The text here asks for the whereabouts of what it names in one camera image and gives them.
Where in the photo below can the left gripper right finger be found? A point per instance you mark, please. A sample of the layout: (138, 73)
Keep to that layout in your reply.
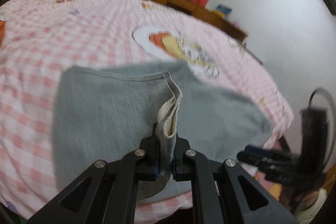
(223, 192)

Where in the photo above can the grey pants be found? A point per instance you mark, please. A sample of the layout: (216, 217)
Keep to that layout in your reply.
(104, 114)

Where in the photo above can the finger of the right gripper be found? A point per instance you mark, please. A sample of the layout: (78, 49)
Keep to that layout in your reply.
(262, 151)
(269, 161)

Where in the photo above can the person right hand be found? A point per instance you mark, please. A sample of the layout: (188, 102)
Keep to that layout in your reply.
(290, 200)

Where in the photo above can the cream white sleeve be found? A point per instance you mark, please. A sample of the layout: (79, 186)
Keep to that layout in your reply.
(310, 205)

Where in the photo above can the pink checkered bed sheet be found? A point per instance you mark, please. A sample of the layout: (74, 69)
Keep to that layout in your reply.
(42, 38)

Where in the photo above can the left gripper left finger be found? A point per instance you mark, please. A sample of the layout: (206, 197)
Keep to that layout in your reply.
(105, 192)

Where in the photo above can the blue yellow book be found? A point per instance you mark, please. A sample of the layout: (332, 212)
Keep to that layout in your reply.
(222, 11)

